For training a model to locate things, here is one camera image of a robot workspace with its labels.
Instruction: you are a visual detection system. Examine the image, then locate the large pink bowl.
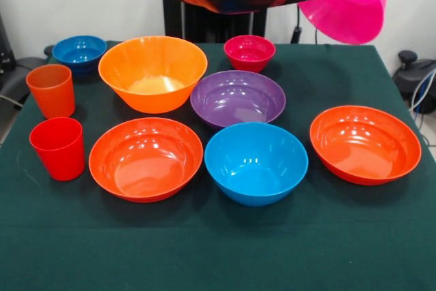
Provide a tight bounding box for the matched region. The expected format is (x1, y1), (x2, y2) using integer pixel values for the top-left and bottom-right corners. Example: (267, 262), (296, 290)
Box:
(298, 0), (388, 46)

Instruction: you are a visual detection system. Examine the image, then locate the small crimson bowl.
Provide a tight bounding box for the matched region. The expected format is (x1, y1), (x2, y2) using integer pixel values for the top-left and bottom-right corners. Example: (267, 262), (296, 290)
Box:
(223, 35), (277, 74)

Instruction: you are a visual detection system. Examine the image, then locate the purple bowl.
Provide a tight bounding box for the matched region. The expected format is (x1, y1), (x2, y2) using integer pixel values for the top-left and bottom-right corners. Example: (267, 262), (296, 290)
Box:
(189, 70), (287, 132)

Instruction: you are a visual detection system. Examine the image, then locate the red-orange bowl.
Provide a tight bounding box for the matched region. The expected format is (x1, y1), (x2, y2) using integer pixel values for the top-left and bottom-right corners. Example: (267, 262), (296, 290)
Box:
(309, 104), (422, 186)
(88, 117), (204, 204)

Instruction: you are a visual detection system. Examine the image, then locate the light blue bowl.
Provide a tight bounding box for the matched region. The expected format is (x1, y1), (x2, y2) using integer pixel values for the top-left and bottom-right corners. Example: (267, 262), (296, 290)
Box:
(204, 122), (309, 207)

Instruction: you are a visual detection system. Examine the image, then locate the large orange bowl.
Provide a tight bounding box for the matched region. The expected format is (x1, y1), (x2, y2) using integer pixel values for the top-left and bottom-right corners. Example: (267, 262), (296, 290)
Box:
(97, 35), (208, 114)

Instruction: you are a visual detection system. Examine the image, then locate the small dark blue bowl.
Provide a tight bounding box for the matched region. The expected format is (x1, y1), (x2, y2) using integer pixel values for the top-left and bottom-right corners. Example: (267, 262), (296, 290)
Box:
(52, 35), (108, 76)

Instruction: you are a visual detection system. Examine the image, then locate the dark green tablecloth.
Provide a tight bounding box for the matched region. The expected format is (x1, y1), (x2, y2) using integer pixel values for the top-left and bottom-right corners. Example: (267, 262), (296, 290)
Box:
(0, 40), (436, 291)

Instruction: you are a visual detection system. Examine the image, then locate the orange cup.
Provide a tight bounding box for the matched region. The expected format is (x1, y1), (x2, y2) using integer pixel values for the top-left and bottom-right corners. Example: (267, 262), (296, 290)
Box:
(25, 63), (76, 120)

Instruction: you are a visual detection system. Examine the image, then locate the red cup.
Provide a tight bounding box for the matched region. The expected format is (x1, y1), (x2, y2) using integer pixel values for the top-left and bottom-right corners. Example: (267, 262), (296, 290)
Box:
(29, 117), (86, 182)

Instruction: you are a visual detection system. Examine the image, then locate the black wall cable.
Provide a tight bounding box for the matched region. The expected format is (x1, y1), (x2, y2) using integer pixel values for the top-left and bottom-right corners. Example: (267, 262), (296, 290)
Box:
(291, 4), (304, 44)

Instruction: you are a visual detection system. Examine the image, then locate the tangle of cables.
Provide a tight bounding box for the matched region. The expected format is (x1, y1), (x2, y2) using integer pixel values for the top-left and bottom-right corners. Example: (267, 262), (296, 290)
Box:
(410, 67), (436, 128)

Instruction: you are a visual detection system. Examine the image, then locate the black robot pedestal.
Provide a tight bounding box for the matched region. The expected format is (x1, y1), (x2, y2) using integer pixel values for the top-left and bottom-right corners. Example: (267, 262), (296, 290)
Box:
(162, 0), (268, 44)

